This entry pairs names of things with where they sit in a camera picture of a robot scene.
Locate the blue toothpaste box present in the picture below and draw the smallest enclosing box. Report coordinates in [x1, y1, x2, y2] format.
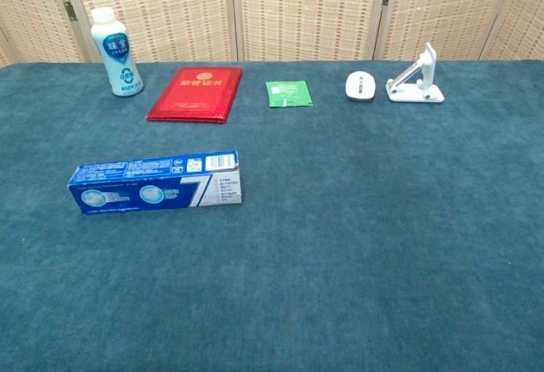
[67, 149, 243, 215]

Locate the green foil packet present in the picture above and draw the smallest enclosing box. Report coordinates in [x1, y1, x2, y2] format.
[264, 79, 314, 109]

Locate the blue table cloth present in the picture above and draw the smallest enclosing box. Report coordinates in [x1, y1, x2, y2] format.
[0, 59, 544, 372]

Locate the red certificate book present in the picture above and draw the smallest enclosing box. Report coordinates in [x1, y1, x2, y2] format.
[145, 65, 244, 126]

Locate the white computer mouse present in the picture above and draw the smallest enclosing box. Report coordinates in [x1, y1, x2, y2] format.
[344, 70, 377, 102]

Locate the white folding phone stand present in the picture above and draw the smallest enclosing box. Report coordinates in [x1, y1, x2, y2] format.
[384, 42, 446, 104]

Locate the woven folding screen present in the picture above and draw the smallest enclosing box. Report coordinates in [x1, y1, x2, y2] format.
[0, 0, 544, 67]

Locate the white yogurt drink bottle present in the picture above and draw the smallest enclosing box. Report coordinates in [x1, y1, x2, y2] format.
[90, 6, 145, 98]

